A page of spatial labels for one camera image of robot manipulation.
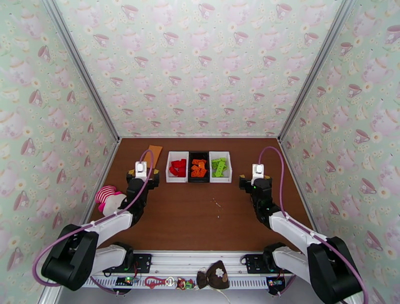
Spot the white plastic container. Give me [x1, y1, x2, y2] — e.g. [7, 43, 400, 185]
[165, 151, 190, 183]
[208, 151, 233, 184]

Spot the flat orange sponge pad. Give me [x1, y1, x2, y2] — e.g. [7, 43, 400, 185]
[143, 144, 164, 170]

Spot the pink striped plush toy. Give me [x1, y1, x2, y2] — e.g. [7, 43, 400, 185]
[94, 185, 128, 217]

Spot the black plastic container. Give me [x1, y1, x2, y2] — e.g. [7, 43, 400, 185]
[188, 150, 211, 184]

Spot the black mounting plate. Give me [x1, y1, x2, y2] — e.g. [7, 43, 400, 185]
[244, 253, 296, 274]
[124, 253, 153, 274]

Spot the red carabiner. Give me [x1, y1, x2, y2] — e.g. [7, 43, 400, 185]
[144, 276, 167, 290]

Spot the brown pouch with flower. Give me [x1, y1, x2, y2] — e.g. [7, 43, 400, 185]
[196, 260, 231, 290]

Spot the small red green figure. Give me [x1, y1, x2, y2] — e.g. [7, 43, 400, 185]
[176, 277, 195, 291]

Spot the purple cable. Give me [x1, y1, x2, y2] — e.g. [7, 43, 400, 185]
[32, 149, 155, 296]
[258, 145, 367, 304]

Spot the aluminium side rail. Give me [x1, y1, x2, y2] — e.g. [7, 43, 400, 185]
[70, 138, 122, 251]
[278, 138, 340, 252]

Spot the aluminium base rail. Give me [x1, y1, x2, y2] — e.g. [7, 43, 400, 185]
[46, 249, 348, 290]

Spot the white slotted cable duct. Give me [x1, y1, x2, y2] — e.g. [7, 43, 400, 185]
[84, 274, 270, 290]

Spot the thin white cord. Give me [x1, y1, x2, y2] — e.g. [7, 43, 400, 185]
[207, 285, 232, 304]

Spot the aluminium frame post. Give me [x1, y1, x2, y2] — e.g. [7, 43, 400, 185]
[41, 0, 121, 142]
[277, 0, 359, 143]

